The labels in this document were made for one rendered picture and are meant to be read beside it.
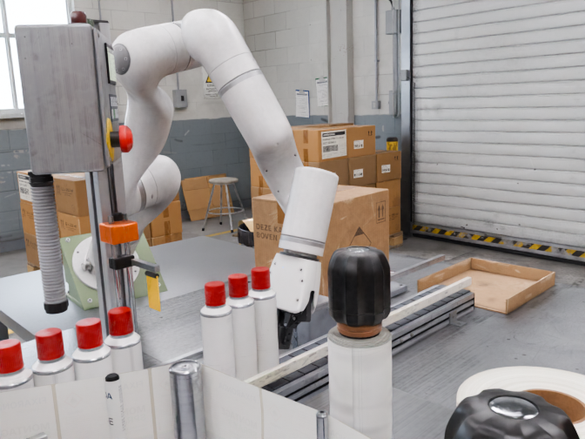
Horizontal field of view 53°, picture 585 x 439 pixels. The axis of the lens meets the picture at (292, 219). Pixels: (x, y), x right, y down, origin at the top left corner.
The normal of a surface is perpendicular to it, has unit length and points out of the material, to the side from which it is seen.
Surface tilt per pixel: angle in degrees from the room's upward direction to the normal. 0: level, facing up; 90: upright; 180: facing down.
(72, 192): 91
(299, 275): 68
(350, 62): 90
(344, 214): 90
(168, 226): 91
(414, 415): 0
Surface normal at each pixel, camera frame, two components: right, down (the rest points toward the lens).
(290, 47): -0.74, 0.16
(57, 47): 0.18, 0.18
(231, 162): 0.67, 0.12
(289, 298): -0.65, -0.18
